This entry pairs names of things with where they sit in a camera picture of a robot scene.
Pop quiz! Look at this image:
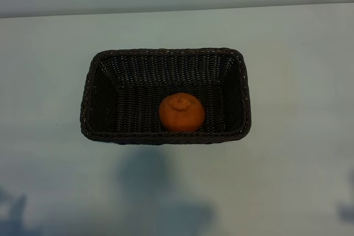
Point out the orange mandarin fruit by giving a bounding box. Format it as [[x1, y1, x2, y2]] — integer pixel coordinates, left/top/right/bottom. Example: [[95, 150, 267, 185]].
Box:
[[158, 92, 206, 133]]

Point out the dark brown wicker basket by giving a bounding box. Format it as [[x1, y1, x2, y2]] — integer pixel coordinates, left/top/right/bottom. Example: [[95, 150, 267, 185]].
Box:
[[80, 47, 253, 146]]

